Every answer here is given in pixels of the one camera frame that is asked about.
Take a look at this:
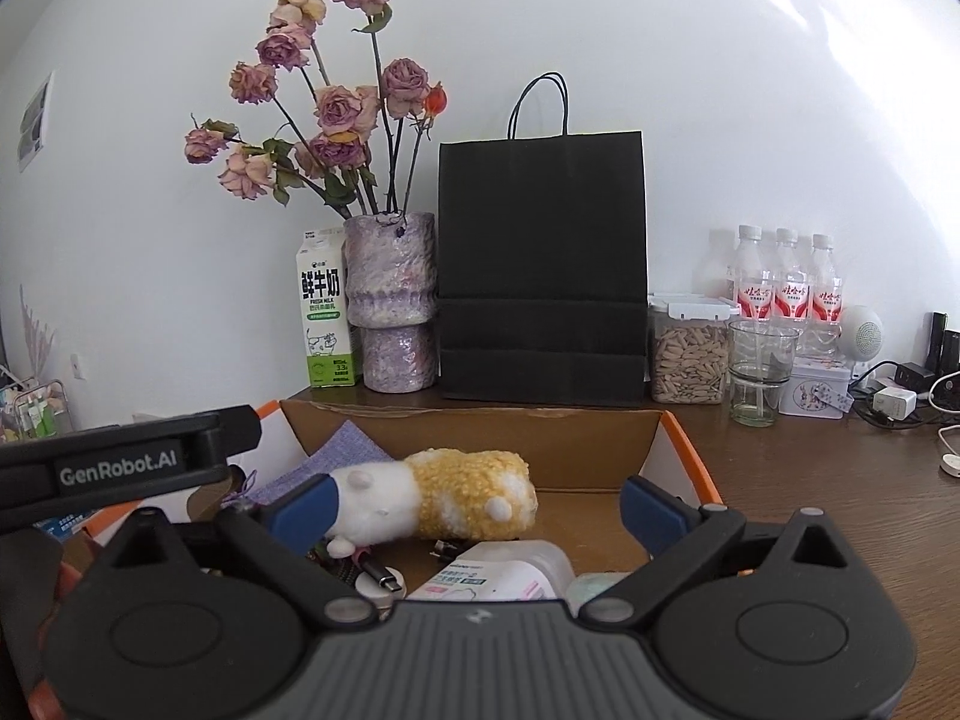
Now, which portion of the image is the purple fabric pouch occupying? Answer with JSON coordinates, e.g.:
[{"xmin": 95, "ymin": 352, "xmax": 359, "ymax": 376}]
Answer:
[{"xmin": 239, "ymin": 421, "xmax": 392, "ymax": 505}]

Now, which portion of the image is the braided black white usb cable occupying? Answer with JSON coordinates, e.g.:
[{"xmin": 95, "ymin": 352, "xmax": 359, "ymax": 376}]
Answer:
[{"xmin": 305, "ymin": 542, "xmax": 407, "ymax": 610}]

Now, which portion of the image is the iridescent plastic bag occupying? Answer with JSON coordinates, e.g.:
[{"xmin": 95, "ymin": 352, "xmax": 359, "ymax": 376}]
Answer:
[{"xmin": 565, "ymin": 572, "xmax": 626, "ymax": 616}]

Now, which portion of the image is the yellow white plush alpaca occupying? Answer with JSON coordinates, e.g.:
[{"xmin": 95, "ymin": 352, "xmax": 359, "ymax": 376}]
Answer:
[{"xmin": 325, "ymin": 449, "xmax": 539, "ymax": 559}]

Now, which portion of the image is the person left hand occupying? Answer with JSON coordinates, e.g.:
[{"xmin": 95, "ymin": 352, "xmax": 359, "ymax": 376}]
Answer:
[{"xmin": 2, "ymin": 527, "xmax": 64, "ymax": 718}]

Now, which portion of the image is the red orange cardboard box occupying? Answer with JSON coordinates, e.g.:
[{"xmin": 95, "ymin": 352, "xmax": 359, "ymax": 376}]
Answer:
[{"xmin": 29, "ymin": 397, "xmax": 726, "ymax": 602}]

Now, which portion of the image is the clear jar of seeds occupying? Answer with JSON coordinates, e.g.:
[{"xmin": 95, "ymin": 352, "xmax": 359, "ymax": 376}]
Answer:
[{"xmin": 647, "ymin": 293, "xmax": 740, "ymax": 405}]

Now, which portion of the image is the clear glass cup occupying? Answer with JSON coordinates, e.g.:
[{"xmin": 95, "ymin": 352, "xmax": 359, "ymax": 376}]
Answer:
[{"xmin": 726, "ymin": 319, "xmax": 799, "ymax": 427}]

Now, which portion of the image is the water bottle left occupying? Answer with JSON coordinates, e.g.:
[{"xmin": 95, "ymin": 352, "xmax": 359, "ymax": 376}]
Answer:
[{"xmin": 732, "ymin": 224, "xmax": 775, "ymax": 322}]

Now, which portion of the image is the water bottle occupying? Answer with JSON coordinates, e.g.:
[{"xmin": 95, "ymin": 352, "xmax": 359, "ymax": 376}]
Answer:
[
  {"xmin": 804, "ymin": 234, "xmax": 844, "ymax": 356},
  {"xmin": 773, "ymin": 227, "xmax": 811, "ymax": 325},
  {"xmin": 732, "ymin": 224, "xmax": 775, "ymax": 322}
]

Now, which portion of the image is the water bottle right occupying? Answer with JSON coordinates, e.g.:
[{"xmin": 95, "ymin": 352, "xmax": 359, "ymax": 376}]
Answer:
[{"xmin": 804, "ymin": 234, "xmax": 844, "ymax": 356}]

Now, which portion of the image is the white green milk carton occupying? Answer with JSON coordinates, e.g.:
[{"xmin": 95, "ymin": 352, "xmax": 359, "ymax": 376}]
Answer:
[{"xmin": 296, "ymin": 227, "xmax": 356, "ymax": 388}]

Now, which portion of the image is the water bottle middle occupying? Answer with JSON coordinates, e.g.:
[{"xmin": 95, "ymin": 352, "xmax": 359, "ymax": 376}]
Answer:
[{"xmin": 773, "ymin": 227, "xmax": 811, "ymax": 325}]

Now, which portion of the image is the white power adapter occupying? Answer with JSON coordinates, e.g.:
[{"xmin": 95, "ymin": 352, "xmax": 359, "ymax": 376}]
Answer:
[{"xmin": 872, "ymin": 385, "xmax": 918, "ymax": 422}]

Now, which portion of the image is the purple textured vase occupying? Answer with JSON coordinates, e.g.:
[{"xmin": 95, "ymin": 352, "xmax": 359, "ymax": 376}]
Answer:
[{"xmin": 343, "ymin": 213, "xmax": 438, "ymax": 395}]

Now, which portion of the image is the white round speaker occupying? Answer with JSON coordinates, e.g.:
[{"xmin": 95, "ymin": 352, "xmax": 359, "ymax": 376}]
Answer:
[{"xmin": 836, "ymin": 304, "xmax": 884, "ymax": 364}]

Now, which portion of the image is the black paper shopping bag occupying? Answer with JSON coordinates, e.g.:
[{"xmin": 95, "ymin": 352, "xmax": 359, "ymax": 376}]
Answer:
[{"xmin": 438, "ymin": 117, "xmax": 647, "ymax": 408}]

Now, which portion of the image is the black charger block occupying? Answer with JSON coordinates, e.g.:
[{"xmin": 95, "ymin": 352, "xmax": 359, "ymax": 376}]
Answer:
[{"xmin": 926, "ymin": 312, "xmax": 960, "ymax": 376}]

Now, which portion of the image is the dried pink roses bouquet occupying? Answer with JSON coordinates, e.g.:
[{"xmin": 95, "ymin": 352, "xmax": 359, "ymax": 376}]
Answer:
[{"xmin": 182, "ymin": 0, "xmax": 449, "ymax": 220}]

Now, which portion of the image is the metal wire shelf rack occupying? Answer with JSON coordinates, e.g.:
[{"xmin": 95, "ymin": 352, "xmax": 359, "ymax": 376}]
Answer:
[{"xmin": 0, "ymin": 367, "xmax": 73, "ymax": 444}]

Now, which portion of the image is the white cable with puck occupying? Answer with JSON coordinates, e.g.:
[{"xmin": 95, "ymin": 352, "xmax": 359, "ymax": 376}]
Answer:
[{"xmin": 929, "ymin": 370, "xmax": 960, "ymax": 478}]

